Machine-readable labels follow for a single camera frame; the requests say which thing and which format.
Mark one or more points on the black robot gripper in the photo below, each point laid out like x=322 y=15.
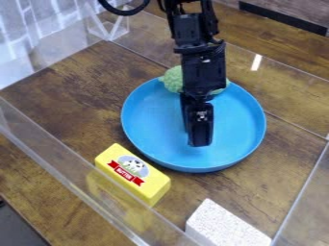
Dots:
x=194 y=26

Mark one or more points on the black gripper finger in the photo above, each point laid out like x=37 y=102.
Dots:
x=199 y=124

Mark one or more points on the green bitter gourd toy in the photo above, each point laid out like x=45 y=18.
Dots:
x=171 y=80

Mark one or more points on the blue round tray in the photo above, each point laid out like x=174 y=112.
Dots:
x=152 y=126

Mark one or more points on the yellow butter block toy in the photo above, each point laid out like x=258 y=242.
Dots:
x=143 y=180

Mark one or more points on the white speckled foam block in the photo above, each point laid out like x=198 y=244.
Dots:
x=215 y=227

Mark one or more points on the black baseboard strip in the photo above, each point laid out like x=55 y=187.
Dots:
x=284 y=18

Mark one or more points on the white sheer curtain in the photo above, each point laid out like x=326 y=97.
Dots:
x=41 y=31

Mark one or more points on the clear acrylic enclosure wall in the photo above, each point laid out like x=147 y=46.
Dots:
x=59 y=120

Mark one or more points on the clear acrylic corner bracket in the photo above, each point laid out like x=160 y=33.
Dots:
x=107 y=30

